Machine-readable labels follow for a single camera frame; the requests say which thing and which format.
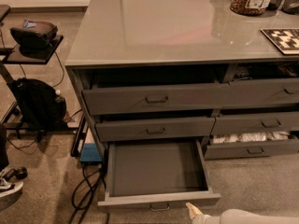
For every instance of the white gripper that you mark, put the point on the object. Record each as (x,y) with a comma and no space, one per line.
(207,218)

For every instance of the grey drawer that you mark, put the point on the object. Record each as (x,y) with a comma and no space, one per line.
(140,99)
(262,92)
(142,129)
(252,149)
(257,123)
(157,175)

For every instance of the white packets in drawer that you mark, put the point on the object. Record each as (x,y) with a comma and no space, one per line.
(250,137)

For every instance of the grey drawer cabinet with countertop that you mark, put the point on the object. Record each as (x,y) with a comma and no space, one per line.
(126,43)

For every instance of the blue box on floor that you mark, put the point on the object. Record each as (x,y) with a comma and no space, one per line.
(90,153)

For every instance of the black caster wheel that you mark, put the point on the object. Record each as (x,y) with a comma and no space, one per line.
(19,173)

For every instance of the black backpack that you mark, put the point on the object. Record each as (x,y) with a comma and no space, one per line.
(41,107)

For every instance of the black and white sneaker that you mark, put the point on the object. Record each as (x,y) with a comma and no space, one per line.
(7,188)

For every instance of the black and white patterned board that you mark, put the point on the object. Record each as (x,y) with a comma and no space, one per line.
(286,40)

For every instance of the black bag on stand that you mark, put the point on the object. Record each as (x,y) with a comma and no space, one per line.
(34,34)

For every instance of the black stand with tray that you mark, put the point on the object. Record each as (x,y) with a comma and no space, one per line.
(17,55)

